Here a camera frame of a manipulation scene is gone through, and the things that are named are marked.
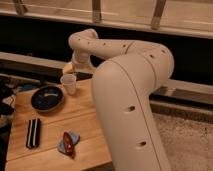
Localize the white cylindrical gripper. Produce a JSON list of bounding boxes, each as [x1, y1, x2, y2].
[[62, 51, 96, 74]]

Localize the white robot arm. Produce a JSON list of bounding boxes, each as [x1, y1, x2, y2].
[[63, 29, 174, 171]]

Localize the dark ceramic bowl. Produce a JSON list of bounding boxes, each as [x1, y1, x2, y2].
[[31, 86, 64, 112]]

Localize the wooden folding table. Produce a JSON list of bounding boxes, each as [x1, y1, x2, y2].
[[5, 80, 111, 171]]

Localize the red pocket knife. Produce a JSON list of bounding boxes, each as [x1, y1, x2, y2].
[[63, 132, 74, 155]]

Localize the black white striped case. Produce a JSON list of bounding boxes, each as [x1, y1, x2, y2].
[[26, 118, 41, 149]]

